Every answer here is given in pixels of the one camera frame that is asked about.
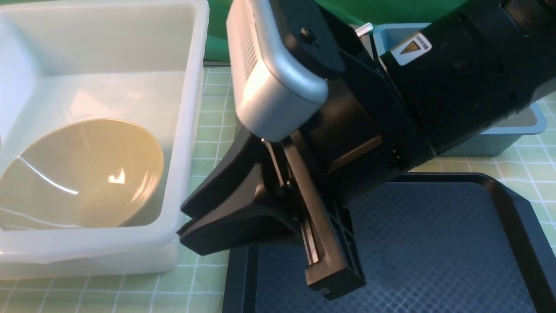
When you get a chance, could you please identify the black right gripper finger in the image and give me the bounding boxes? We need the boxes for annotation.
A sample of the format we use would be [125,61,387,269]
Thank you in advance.
[177,128,303,256]

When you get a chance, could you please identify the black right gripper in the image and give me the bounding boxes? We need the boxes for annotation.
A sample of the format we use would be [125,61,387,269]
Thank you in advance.
[265,0,435,300]

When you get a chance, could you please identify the tan noodle bowl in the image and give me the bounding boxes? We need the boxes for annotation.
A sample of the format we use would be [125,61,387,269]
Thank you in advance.
[0,119,165,231]

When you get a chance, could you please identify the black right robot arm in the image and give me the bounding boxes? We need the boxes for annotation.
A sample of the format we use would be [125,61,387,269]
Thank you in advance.
[177,0,555,300]

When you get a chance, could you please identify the black serving tray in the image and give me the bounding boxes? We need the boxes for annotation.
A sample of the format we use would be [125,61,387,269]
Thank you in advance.
[222,173,556,313]

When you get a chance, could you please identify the blue plastic bin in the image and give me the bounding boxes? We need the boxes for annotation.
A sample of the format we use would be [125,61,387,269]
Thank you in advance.
[373,23,547,157]

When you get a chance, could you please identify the pile of white spoons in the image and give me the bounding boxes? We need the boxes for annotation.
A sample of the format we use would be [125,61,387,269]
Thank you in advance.
[355,22,374,37]

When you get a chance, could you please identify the green backdrop cloth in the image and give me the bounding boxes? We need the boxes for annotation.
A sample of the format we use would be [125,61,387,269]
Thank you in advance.
[205,0,464,62]

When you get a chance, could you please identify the white plastic tub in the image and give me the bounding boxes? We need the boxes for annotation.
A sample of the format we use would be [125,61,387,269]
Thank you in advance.
[1,0,209,280]

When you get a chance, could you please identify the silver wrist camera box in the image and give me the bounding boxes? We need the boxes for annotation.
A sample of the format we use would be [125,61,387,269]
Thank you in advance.
[226,0,328,142]

